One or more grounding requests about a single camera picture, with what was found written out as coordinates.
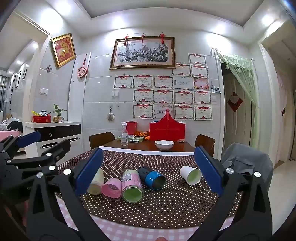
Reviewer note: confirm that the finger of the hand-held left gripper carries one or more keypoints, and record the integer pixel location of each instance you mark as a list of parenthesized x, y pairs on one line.
[(59, 148), (29, 138)]

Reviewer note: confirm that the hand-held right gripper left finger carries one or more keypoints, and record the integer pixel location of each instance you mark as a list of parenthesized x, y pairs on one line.
[(89, 172)]

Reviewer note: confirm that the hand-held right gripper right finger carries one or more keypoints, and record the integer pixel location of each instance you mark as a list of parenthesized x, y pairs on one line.
[(208, 172)]

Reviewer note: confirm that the cream plastic cup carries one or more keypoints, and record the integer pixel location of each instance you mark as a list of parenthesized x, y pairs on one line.
[(93, 186)]

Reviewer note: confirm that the white cup green inside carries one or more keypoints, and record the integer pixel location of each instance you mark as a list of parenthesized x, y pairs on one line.
[(185, 172)]

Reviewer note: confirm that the pink patterned cup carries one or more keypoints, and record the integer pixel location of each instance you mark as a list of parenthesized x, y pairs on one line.
[(111, 190)]

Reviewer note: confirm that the floral cup green inside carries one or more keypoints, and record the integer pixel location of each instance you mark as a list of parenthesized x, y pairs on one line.
[(130, 179)]

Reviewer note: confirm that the blue and black cup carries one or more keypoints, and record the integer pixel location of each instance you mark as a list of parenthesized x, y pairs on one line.
[(150, 177)]

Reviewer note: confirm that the white sideboard cabinet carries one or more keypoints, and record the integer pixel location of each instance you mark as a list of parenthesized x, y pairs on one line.
[(57, 133)]

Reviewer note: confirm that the sofa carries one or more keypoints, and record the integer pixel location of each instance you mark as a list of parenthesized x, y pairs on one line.
[(11, 126)]

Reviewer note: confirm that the brown wooden chair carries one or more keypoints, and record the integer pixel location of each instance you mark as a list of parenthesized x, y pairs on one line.
[(205, 141), (101, 139)]

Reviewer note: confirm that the potted green plant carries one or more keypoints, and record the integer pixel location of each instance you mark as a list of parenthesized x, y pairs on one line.
[(58, 113)]

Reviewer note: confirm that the grey jacket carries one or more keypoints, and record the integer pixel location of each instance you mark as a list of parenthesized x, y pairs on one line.
[(249, 160)]

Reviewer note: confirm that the clear spray bottle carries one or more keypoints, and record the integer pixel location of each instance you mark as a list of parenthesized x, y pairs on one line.
[(124, 136)]

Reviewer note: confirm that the white door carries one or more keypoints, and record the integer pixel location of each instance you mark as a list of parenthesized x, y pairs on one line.
[(235, 129)]

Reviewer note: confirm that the white ceramic bowl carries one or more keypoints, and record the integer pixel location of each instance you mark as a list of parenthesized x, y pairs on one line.
[(164, 144)]

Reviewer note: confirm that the brown polka dot tablecloth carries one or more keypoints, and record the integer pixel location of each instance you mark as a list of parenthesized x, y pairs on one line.
[(161, 205)]

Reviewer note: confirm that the large red gift box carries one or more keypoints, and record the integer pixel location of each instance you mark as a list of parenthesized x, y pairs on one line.
[(167, 129)]

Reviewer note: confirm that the round hanging kitchen timer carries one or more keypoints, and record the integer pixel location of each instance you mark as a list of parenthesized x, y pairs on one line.
[(110, 117)]

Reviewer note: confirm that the wooden dining table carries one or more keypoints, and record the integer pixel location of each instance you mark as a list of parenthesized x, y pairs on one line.
[(143, 147)]

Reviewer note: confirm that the green flat box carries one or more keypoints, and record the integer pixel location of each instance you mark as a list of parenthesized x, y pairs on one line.
[(138, 138)]

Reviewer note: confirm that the small red box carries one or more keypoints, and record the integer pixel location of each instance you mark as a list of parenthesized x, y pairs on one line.
[(131, 128)]

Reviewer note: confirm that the pile of orange snack packets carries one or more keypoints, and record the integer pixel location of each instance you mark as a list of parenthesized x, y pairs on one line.
[(142, 134)]

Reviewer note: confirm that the red diamond door decoration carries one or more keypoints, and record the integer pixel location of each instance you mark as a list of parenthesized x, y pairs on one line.
[(235, 102)]

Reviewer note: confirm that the round pink hanging ornament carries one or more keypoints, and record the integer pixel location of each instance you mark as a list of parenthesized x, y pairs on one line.
[(82, 71)]

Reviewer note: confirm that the framed red gold picture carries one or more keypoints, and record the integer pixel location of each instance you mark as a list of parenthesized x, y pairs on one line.
[(63, 50)]

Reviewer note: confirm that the green door curtain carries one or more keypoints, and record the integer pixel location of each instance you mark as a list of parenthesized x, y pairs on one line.
[(245, 76)]

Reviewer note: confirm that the framed plum blossom painting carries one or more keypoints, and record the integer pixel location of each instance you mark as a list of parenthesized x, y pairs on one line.
[(142, 53)]

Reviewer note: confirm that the red knot ornament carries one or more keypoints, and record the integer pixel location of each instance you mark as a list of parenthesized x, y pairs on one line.
[(162, 38), (126, 39), (143, 38)]

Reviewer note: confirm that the white light switch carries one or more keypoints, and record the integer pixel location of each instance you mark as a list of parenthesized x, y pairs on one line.
[(43, 91)]

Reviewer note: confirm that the white wall panel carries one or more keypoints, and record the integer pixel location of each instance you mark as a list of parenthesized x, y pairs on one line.
[(77, 97)]

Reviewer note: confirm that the black framed wall picture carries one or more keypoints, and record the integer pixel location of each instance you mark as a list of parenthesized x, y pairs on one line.
[(18, 79), (24, 73)]

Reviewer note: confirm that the butterfly wall decoration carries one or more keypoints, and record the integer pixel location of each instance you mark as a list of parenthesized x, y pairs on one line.
[(48, 68)]

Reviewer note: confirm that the small wall photo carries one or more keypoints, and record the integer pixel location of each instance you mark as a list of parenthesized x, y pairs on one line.
[(215, 90)]

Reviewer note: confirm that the group of wall certificates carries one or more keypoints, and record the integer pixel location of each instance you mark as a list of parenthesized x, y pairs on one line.
[(163, 96)]

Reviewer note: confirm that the small red wall decoration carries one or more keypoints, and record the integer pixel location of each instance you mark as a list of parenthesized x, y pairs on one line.
[(283, 111)]

